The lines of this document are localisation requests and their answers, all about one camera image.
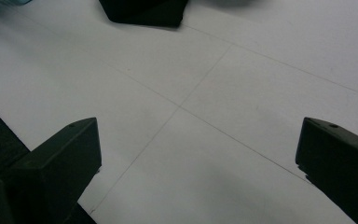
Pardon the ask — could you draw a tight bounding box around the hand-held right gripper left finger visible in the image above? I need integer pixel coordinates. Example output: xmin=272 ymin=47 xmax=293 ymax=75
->
xmin=2 ymin=117 xmax=103 ymax=224

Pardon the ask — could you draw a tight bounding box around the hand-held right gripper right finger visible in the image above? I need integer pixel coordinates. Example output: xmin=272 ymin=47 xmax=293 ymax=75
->
xmin=295 ymin=117 xmax=358 ymax=224

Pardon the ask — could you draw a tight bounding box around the light blue plastic basket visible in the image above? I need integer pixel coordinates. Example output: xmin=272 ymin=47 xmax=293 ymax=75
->
xmin=0 ymin=0 xmax=34 ymax=7

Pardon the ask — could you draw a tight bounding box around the black cloth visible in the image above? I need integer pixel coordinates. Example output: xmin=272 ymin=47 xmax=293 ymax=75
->
xmin=98 ymin=0 xmax=190 ymax=28

